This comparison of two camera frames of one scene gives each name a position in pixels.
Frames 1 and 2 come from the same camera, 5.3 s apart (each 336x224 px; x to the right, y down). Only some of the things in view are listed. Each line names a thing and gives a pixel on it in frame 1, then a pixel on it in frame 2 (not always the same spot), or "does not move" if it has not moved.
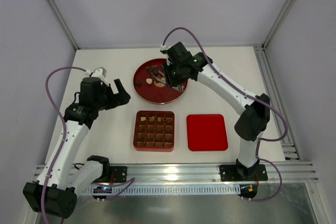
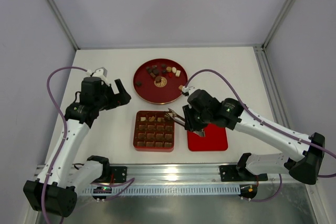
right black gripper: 171,75 → 188,118
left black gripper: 111,97 does not move
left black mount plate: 119,173 does not move
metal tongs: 178,87 → 174,116
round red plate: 151,89 does not move
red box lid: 206,132 does not move
